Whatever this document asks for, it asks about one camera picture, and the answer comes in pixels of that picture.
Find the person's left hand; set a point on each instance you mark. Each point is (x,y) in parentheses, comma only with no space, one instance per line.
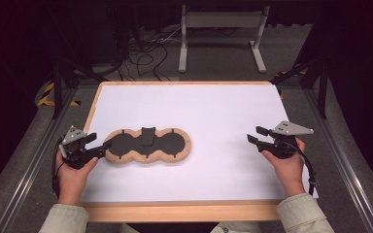
(73,181)

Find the grey metal stand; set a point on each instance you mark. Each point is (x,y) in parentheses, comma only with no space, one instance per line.
(221,21)

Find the person's torso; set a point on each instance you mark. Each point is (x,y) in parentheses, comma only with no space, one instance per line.
(239,229)

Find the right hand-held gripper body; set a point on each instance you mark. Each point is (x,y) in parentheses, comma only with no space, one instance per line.
(283,145)

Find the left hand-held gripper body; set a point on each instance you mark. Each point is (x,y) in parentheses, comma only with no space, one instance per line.
(74,152)

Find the black metal stand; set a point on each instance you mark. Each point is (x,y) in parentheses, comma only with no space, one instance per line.
(320,87)
(58,87)

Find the yellow black hazard tape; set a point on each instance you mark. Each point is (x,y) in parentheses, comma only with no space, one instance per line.
(283,73)

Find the person's right hand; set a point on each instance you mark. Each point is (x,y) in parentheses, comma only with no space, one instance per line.
(288,171)

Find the aluminium floor rail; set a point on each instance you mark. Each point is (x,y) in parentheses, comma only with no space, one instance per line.
(343,155)
(35,161)

